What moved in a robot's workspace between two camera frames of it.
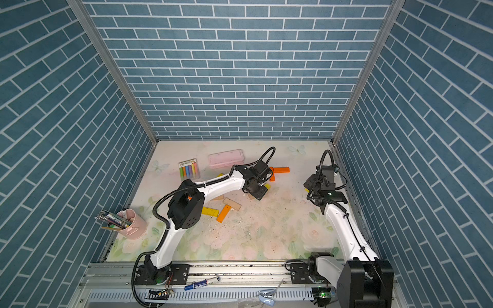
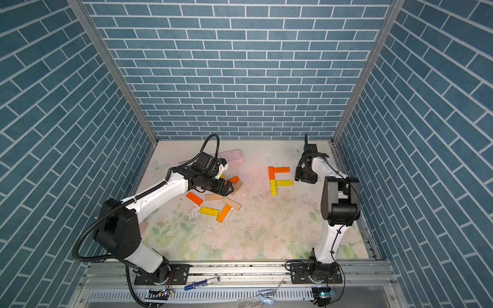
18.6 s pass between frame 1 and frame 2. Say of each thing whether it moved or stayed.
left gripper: moved
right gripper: moved
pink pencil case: stayed
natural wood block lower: stayed
